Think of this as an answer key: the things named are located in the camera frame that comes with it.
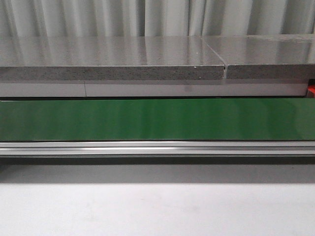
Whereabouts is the green conveyor belt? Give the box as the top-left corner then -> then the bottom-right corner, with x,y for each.
0,98 -> 315,142

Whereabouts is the right grey stone slab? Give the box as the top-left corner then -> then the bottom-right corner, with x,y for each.
202,34 -> 315,81

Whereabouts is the white cabinet front panel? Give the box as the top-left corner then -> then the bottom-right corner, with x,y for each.
0,79 -> 309,97

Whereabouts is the grey stone countertop slab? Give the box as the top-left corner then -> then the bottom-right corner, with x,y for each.
0,36 -> 224,81

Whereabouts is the red box at right edge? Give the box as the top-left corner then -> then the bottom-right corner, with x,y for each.
306,85 -> 315,98

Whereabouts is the grey pleated curtain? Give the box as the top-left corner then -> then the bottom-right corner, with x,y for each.
0,0 -> 315,37

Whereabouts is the aluminium conveyor side rail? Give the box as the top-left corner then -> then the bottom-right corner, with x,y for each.
0,141 -> 315,157

